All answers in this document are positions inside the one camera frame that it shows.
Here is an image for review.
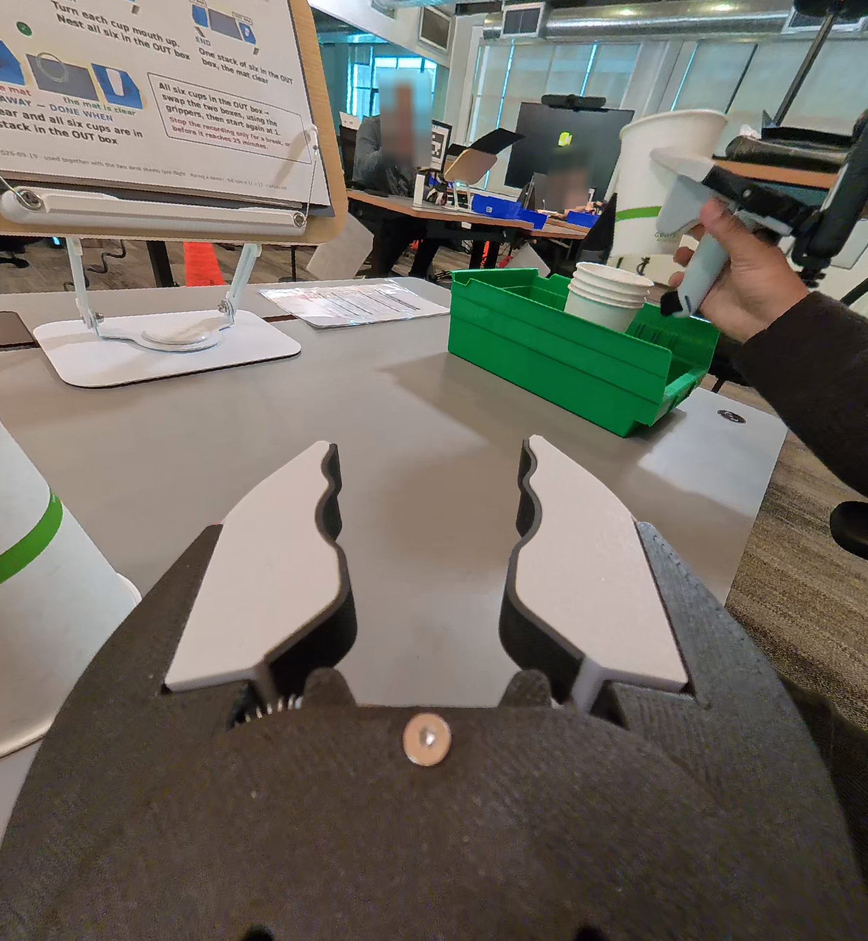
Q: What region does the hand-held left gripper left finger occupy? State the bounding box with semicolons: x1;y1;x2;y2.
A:
164;441;358;710

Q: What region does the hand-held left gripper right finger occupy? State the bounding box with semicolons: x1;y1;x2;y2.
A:
499;435;692;716

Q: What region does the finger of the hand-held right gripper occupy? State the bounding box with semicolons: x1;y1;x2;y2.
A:
651;146;716;245

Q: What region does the green plastic bin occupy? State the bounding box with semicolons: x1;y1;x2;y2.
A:
447;267;722;438

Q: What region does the person's right forearm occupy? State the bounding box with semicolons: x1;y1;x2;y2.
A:
731;290;868;516

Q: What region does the black-legged standing desk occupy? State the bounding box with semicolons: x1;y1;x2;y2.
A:
713;158;868;199

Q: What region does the grey desk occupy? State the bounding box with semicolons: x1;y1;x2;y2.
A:
0;275;789;941

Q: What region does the wooden desk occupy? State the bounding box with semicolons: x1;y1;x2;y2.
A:
346;187;597;254

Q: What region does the person's right hand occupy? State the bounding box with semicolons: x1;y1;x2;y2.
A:
668;198;811;343

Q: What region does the black bag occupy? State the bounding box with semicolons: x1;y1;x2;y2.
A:
724;132;857;166

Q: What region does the black computer monitor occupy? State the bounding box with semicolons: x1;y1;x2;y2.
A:
504;94;635;194

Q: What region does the blue plastic bin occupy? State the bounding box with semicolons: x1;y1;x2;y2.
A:
471;193;538;222

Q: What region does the round wooden board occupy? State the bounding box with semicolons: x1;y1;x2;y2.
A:
441;127;527;185

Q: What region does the white board stand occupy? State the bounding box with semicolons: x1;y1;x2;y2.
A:
0;184;310;388

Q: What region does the laminated paper sheet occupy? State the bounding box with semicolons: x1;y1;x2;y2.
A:
259;278;451;329

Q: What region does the orange traffic cone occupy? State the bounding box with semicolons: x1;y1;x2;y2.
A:
183;241;227;289

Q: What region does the printed instruction board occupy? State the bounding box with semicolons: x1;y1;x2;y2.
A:
0;0;348;245

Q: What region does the wire page holder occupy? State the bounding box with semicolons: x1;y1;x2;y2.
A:
287;125;321;225
0;143;42;210

